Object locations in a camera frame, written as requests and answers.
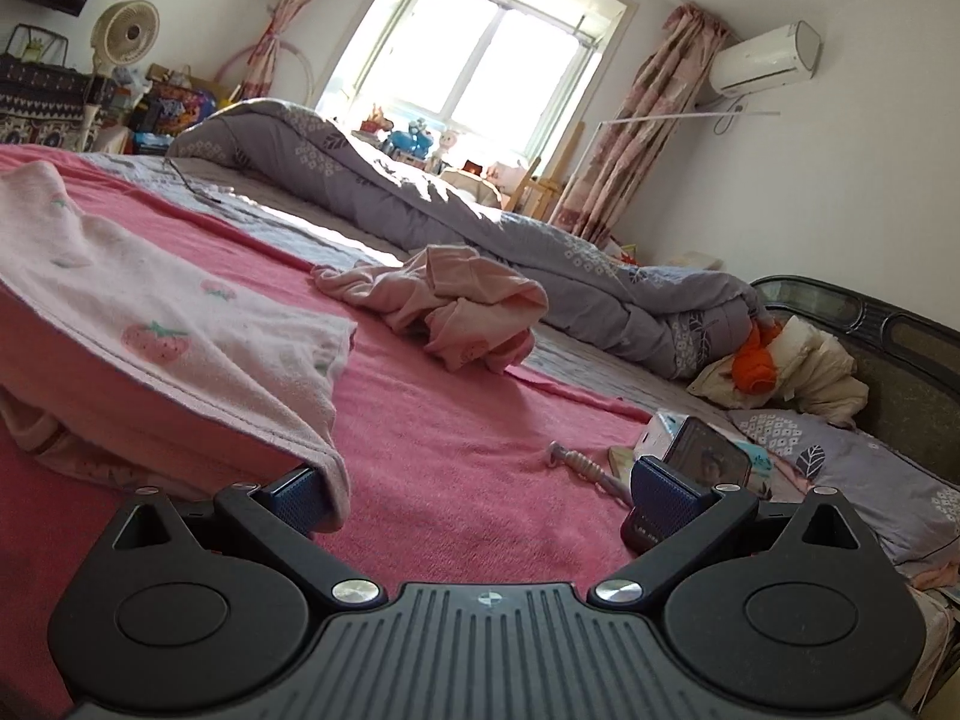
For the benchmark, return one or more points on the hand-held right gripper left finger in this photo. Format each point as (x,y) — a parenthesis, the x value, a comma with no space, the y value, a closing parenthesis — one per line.
(296,501)

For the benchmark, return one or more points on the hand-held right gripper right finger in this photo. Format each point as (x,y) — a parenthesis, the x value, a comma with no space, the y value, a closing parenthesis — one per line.
(660,496)

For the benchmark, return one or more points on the pink strawberry print shirt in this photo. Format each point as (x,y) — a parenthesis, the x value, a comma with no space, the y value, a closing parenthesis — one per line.
(172,330)

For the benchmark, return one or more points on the white clothes rod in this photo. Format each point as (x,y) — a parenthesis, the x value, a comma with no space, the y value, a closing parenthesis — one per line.
(675,118)

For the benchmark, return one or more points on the beige notebook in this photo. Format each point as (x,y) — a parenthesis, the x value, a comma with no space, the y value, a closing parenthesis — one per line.
(621,461)

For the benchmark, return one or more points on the black phone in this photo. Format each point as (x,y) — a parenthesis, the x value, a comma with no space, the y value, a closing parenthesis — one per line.
(705,457)

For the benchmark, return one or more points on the tissue pack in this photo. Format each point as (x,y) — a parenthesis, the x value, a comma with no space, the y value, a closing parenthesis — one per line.
(656,435)

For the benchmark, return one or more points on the grey bed sheet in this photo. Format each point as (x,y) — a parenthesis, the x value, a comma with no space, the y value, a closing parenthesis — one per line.
(600,371)

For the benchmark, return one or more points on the orange cloth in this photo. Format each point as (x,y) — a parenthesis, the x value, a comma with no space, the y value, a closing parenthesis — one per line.
(757,367)

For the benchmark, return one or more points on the pink blanket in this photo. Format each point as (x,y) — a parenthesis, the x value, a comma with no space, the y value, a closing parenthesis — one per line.
(465,450)

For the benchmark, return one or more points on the cream cloth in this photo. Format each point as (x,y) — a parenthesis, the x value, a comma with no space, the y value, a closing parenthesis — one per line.
(817,367)

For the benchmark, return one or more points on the grey patterned pillow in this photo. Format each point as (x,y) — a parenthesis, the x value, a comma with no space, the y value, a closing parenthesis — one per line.
(885,480)

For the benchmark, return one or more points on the pink crumpled pants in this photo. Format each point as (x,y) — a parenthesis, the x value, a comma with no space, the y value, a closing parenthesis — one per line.
(450,292)

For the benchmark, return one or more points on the dark bed headboard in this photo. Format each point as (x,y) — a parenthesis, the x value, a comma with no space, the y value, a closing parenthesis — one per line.
(900,375)

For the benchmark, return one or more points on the wooden easel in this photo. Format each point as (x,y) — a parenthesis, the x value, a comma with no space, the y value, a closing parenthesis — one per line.
(540,195)

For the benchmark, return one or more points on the grey patterned quilt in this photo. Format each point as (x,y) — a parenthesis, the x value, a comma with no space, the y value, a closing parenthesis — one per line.
(450,202)

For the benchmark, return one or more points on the pink floral curtain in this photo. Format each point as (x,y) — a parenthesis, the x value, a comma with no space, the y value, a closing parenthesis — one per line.
(285,22)
(645,127)

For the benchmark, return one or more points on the blue plush toy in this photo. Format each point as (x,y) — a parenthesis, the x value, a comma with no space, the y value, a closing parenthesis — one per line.
(412,139)

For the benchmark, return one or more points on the white doll toy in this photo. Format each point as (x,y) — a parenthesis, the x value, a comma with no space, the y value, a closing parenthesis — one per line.
(448,146)

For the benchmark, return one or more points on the orange toy figure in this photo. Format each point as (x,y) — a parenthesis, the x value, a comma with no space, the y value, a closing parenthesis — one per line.
(376,120)

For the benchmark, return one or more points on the colourful toy box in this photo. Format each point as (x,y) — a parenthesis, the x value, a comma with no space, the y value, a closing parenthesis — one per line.
(180,109)

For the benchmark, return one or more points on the pink white hula hoop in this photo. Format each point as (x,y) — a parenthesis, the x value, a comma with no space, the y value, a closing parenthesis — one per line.
(296,58)

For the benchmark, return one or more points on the white air conditioner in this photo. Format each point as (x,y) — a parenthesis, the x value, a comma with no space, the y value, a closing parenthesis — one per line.
(757,60)

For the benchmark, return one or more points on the window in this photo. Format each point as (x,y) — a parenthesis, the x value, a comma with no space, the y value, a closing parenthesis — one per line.
(480,60)

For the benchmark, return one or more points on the patterned storage bag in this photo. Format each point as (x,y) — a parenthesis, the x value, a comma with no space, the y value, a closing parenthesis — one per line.
(45,97)

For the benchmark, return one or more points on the beige standing fan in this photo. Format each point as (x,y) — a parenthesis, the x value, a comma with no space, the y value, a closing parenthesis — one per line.
(127,34)

